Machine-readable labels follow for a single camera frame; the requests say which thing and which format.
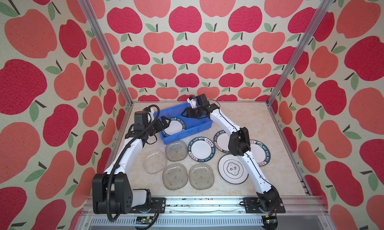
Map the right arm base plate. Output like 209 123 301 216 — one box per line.
239 197 286 214

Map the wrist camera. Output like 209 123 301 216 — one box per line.
187 94 210 109
133 111 151 132

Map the white plate black pattern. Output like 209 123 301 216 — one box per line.
218 155 249 185

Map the aluminium front rail frame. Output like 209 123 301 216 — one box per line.
73 196 336 230

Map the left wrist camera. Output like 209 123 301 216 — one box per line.
133 111 151 132

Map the left aluminium corner post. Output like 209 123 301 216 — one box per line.
78 0 134 107

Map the green rim plate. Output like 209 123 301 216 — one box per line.
165 117 186 136
250 140 271 167
214 130 231 154
188 137 216 163

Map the blue plastic bin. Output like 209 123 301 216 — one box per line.
160 103 213 145

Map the clear glass plate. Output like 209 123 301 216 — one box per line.
143 150 168 175
162 163 189 191
189 163 215 190
165 141 188 162

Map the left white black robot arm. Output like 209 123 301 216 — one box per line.
92 112 171 222

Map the clear glass plate top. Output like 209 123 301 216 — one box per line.
165 141 188 162

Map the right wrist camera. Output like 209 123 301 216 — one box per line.
187 94 210 109

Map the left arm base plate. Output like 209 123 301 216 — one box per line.
130 198 167 214

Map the aluminium corner post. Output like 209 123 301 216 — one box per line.
78 0 134 107
267 0 335 107

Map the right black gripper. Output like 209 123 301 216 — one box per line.
179 105 202 117

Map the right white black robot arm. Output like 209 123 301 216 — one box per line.
183 98 282 213

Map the right aluminium corner post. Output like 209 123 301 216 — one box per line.
267 0 335 107

